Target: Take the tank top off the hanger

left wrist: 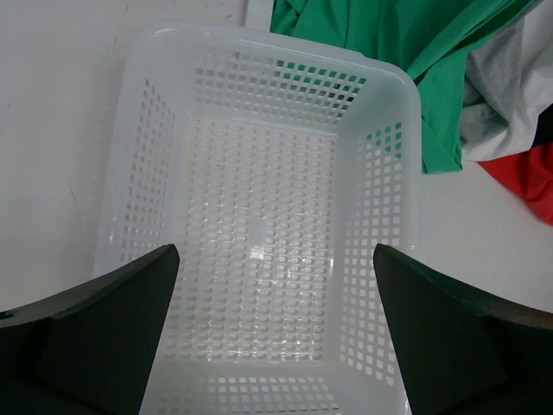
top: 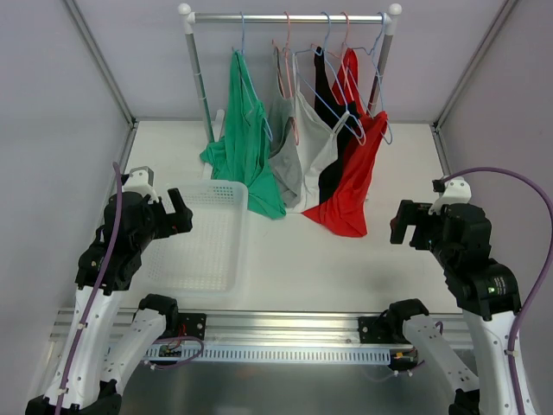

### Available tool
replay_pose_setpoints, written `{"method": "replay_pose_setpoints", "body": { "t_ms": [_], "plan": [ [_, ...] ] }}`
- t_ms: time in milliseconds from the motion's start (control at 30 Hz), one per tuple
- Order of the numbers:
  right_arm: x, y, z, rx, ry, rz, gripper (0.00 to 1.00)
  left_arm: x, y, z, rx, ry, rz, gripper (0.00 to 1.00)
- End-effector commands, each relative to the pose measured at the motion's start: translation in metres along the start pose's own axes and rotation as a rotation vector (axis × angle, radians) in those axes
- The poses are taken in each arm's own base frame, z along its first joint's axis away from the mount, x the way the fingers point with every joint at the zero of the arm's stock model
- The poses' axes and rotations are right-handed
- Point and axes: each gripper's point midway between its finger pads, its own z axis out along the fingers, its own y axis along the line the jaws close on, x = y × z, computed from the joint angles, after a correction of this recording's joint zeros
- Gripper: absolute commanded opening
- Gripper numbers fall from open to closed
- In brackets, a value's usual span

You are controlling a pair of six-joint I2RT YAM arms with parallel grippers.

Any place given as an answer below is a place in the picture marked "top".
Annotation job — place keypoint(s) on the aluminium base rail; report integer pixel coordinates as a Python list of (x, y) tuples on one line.
[(271, 328)]

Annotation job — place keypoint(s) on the white plastic basket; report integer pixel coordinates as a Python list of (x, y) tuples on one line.
[(208, 261)]

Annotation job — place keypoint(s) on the pink hanger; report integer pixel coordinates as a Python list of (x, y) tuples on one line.
[(345, 90), (286, 73)]

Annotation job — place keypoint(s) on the black tank top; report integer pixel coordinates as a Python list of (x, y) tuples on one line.
[(329, 178)]

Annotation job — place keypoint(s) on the white tank top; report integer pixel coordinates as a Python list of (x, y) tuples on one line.
[(313, 150)]

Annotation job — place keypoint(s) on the white slotted cable duct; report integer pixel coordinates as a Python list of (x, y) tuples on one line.
[(308, 355)]

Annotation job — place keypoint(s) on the pink hanger under grey top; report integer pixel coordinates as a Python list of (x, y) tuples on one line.
[(286, 73)]

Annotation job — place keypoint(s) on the aluminium frame left post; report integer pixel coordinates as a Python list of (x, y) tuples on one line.
[(86, 35)]

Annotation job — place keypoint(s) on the blue hanger under white top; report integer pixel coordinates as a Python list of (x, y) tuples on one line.
[(324, 97)]

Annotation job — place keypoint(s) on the red tank top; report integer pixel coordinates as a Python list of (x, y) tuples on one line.
[(344, 213)]

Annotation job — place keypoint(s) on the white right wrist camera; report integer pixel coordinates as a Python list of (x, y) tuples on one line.
[(450, 192)]

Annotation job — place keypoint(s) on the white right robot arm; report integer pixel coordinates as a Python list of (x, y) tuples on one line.
[(487, 294)]

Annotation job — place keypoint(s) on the aluminium frame post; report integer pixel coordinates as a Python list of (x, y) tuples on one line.
[(86, 35), (498, 22)]

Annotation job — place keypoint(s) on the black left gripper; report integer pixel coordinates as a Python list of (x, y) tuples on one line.
[(170, 218)]

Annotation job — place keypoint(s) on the grey tank top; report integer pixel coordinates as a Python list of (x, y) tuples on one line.
[(283, 157)]

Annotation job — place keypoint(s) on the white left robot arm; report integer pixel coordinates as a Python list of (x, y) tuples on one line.
[(90, 378)]

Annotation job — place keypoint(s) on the blue hanger under green top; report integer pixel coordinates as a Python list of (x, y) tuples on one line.
[(247, 89)]

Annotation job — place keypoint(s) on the green tank top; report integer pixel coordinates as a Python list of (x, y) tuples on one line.
[(242, 153)]

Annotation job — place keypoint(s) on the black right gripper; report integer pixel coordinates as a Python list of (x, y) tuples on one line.
[(416, 226)]

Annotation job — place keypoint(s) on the blue hanger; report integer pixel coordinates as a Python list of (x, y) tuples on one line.
[(324, 97), (378, 54), (247, 89)]

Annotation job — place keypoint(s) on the aluminium frame right post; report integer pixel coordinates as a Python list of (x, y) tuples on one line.
[(498, 22)]

